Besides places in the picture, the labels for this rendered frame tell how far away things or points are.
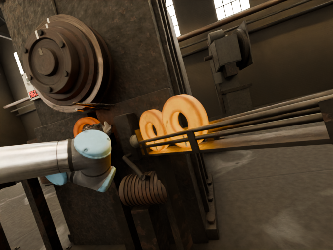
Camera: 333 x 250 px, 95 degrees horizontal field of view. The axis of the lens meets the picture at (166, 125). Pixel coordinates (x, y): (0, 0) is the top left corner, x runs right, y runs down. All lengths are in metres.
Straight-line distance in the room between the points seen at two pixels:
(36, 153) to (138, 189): 0.36
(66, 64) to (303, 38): 7.55
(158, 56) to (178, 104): 0.50
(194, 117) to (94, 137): 0.28
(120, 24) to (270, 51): 6.69
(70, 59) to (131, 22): 0.38
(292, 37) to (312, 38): 0.61
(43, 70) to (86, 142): 0.54
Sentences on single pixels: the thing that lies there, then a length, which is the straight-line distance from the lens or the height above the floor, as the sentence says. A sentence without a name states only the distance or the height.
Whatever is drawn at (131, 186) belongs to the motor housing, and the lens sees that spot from 0.67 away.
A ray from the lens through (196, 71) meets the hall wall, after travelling 6.87.
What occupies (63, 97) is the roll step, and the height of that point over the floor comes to 0.96.
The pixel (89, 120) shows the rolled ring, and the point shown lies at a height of 0.82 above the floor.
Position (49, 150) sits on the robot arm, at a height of 0.74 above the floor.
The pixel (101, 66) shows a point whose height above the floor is 1.04.
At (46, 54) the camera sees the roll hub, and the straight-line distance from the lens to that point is 0.91.
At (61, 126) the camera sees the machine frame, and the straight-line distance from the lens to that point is 1.16.
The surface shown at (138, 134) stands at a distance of 0.61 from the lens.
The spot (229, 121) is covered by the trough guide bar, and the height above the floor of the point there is 0.71.
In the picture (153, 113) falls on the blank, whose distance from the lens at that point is 0.52.
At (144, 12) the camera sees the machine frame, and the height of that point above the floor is 1.28.
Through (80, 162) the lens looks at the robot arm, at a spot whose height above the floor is 0.69.
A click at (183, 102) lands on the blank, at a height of 0.77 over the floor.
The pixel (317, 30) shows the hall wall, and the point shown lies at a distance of 8.03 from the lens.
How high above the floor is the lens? 0.76
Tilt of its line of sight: 5 degrees down
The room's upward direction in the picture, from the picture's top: 15 degrees counter-clockwise
